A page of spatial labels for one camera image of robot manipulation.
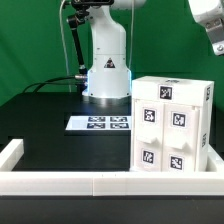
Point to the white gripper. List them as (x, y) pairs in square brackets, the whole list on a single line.
[(212, 13)]

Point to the white cabinet body box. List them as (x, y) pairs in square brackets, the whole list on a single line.
[(202, 139)]

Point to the small white cabinet top block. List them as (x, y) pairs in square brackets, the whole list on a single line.
[(171, 90)]

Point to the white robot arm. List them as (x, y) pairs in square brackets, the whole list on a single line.
[(109, 78)]

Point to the white base tag plate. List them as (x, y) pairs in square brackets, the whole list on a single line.
[(108, 123)]

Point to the white U-shaped obstacle fence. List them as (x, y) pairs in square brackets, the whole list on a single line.
[(209, 182)]

